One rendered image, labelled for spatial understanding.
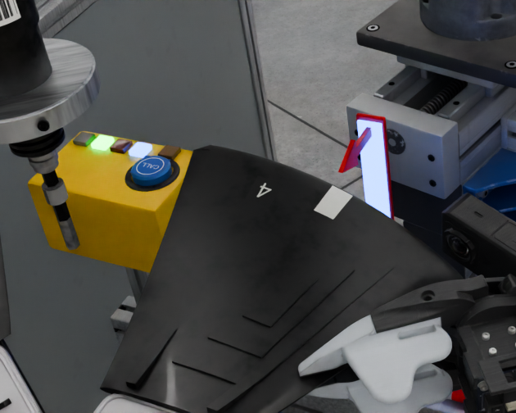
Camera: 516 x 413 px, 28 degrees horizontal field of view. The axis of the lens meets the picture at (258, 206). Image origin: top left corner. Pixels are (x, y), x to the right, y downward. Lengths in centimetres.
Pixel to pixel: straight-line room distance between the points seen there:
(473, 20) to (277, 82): 204
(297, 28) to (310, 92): 42
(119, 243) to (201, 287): 35
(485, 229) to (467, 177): 55
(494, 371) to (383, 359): 7
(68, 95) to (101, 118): 128
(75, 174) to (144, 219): 10
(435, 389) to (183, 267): 19
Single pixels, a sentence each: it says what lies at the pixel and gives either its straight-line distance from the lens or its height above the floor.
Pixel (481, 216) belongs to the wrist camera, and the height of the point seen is 121.
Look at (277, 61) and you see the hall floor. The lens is 334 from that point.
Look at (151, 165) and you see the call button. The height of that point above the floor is 108.
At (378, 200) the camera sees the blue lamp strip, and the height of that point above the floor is 111.
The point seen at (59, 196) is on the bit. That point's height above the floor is 137.
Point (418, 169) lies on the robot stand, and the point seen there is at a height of 94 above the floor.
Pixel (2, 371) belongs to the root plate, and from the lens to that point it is 56.
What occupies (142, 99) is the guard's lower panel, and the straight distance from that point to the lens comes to 181.
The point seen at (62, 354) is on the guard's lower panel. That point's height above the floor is 47.
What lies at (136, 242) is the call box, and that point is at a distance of 102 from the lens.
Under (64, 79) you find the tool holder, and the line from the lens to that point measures 45.
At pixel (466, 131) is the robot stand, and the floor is 97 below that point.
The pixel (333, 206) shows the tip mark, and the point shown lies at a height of 119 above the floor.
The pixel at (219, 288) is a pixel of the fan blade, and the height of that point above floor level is 119.
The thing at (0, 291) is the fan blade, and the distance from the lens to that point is 56.
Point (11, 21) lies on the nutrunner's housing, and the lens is 43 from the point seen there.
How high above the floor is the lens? 165
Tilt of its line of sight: 37 degrees down
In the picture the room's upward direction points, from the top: 11 degrees counter-clockwise
